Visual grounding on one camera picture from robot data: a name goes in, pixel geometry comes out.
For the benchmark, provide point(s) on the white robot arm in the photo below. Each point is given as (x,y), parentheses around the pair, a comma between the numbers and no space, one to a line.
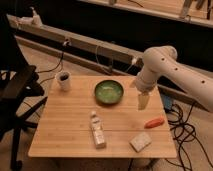
(161,61)

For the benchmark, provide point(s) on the white mug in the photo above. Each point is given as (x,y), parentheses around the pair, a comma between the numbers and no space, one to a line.
(63,79)

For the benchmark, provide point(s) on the green ceramic bowl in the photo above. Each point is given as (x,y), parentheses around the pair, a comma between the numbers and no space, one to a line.
(108,92)

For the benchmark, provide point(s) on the orange carrot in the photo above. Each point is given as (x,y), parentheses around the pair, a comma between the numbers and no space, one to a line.
(154,123)

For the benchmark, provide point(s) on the white plastic bottle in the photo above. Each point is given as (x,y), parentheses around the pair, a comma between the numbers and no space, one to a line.
(97,131)

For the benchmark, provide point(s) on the white wall plug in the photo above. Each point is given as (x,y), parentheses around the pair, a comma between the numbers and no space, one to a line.
(66,43)
(134,61)

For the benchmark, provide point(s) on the white spray bottle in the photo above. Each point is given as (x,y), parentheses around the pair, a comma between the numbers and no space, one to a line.
(36,18)

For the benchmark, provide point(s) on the white sponge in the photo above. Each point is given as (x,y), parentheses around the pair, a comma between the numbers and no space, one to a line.
(140,141)

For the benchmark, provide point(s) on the blue power adapter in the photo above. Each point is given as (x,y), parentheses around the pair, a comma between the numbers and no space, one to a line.
(167,102)

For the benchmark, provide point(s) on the black office chair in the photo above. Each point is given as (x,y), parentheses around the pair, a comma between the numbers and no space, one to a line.
(18,80)

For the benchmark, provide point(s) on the wooden table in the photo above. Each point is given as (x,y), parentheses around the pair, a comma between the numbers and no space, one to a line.
(64,127)

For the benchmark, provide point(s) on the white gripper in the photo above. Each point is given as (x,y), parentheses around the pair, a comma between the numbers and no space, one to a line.
(143,87)

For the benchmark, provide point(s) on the white wall plug left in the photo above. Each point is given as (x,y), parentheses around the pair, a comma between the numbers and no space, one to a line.
(66,43)

